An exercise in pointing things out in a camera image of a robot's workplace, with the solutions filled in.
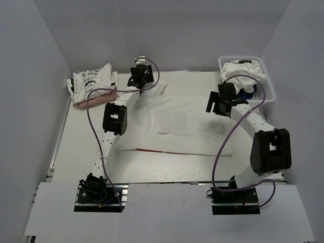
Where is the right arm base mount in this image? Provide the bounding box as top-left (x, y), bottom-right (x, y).
top-left (206, 187), bottom-right (260, 215)

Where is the folded printed white t-shirt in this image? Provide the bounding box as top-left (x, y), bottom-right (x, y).
top-left (67, 63), bottom-right (118, 105)

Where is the white plastic basket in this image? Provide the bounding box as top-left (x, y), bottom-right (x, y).
top-left (218, 55), bottom-right (276, 104)

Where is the white t-shirt with tag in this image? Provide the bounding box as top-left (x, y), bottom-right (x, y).
top-left (220, 60), bottom-right (267, 94)

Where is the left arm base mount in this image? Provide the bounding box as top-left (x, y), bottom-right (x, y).
top-left (74, 173), bottom-right (128, 213)

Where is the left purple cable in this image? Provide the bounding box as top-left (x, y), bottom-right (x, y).
top-left (86, 58), bottom-right (160, 211)

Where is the white logo t-shirt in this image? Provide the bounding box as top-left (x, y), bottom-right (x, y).
top-left (115, 83), bottom-right (230, 156)

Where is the blue t-shirt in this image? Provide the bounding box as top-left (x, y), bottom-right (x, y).
top-left (238, 85), bottom-right (257, 100)

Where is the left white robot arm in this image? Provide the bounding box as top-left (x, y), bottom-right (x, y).
top-left (92, 56), bottom-right (160, 155)

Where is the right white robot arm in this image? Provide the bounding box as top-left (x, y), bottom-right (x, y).
top-left (206, 83), bottom-right (292, 202)

